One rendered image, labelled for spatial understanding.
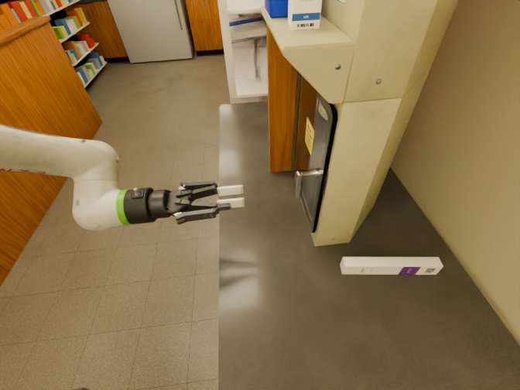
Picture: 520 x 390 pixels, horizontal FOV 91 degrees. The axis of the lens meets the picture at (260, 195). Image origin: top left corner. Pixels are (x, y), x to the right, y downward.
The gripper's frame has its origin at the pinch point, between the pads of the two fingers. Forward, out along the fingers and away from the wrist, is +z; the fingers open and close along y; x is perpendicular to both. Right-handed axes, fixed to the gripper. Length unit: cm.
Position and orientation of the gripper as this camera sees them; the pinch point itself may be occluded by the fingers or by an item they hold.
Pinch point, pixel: (231, 196)
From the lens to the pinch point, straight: 69.2
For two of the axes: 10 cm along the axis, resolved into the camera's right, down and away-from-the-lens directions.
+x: 0.3, 6.8, 7.3
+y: -1.1, -7.2, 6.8
